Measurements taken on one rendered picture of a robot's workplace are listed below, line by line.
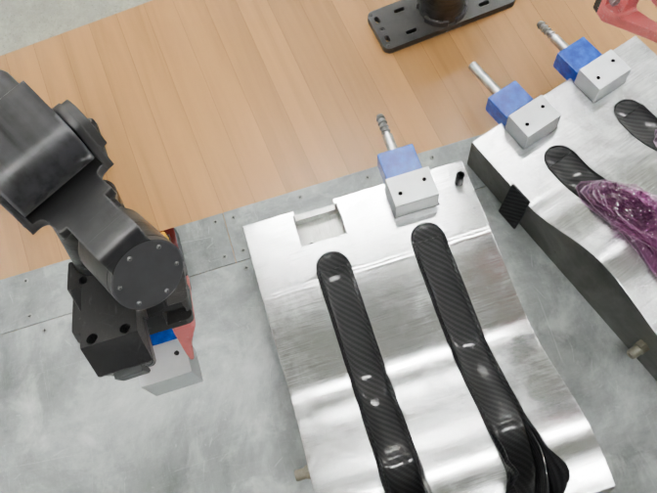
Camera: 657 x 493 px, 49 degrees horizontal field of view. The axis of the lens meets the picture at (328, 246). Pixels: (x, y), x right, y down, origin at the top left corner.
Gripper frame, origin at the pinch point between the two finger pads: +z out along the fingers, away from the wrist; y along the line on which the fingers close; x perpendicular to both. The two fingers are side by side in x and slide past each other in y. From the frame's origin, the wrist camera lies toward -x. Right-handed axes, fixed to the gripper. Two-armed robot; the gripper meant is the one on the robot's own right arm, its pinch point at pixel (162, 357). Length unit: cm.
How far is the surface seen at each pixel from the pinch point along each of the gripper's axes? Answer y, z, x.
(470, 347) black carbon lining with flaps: 29.8, 8.9, -3.2
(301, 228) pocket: 16.9, 1.8, 14.9
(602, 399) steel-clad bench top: 43.1, 19.6, -7.3
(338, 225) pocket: 21.1, 2.2, 14.0
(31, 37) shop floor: -36, 25, 162
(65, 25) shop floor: -26, 25, 162
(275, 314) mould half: 11.3, 4.2, 5.2
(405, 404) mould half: 21.2, 9.0, -7.4
